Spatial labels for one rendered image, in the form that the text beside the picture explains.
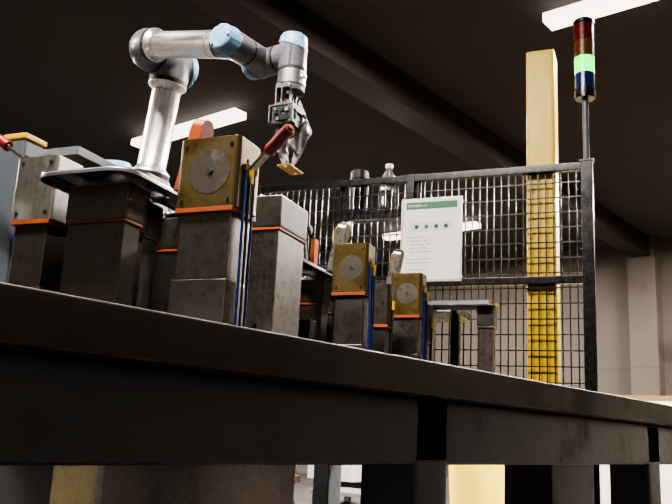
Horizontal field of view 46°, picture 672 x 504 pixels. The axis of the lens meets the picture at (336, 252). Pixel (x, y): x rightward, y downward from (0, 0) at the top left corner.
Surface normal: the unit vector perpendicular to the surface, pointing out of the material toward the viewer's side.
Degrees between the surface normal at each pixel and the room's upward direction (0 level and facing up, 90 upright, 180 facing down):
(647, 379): 90
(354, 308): 90
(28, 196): 90
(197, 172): 90
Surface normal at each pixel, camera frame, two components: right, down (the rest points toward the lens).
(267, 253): -0.37, -0.22
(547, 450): 0.78, -0.10
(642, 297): -0.62, -0.20
